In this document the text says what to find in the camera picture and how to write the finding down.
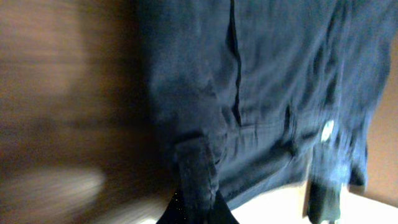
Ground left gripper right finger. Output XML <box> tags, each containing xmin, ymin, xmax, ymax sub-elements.
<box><xmin>307</xmin><ymin>183</ymin><xmax>341</xmax><ymax>224</ymax></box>

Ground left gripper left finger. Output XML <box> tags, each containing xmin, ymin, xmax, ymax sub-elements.
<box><xmin>156</xmin><ymin>189</ymin><xmax>239</xmax><ymax>224</ymax></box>

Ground navy blue shorts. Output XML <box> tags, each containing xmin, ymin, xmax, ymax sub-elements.
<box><xmin>138</xmin><ymin>0</ymin><xmax>397</xmax><ymax>212</ymax></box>

